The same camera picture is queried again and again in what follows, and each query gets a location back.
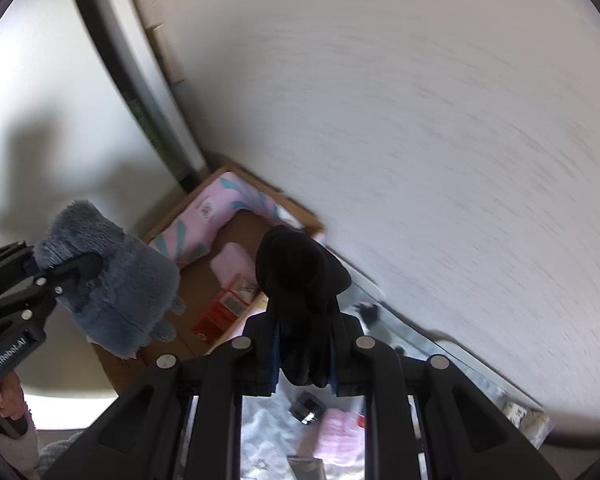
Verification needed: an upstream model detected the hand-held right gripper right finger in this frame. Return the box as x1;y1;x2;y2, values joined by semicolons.
330;313;563;480

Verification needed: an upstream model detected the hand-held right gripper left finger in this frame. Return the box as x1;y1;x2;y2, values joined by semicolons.
42;311;281;480

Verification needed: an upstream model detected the person's grey fleece clothing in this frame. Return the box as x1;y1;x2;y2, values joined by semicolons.
37;435;88;478

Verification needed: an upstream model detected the small black box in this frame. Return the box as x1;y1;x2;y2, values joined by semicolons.
289;392;325;426

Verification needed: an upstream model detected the blue-grey plush toy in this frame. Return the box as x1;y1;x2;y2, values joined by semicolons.
32;200;187;359

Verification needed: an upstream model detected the floral cloth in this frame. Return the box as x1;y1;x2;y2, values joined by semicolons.
240;285;551;480

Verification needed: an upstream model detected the dark window frame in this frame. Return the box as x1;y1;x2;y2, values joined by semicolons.
62;0;206;193

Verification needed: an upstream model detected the black cloth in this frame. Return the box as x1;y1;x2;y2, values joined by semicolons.
255;225;352;388

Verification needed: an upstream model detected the person's left hand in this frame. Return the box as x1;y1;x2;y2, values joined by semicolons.
0;374;28;433

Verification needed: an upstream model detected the white patterned packet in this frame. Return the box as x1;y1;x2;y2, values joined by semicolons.
502;395;553;448

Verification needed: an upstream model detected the cardboard box with pink print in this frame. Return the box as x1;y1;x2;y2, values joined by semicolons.
87;162;326;392

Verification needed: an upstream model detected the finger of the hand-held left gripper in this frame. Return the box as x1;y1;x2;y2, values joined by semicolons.
0;241;41;286
0;254;104;328

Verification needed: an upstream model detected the red and white packet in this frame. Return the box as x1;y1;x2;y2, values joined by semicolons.
217;275;261;316

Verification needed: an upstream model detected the pink fluffy wristband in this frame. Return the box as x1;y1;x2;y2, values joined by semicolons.
312;407;366;466

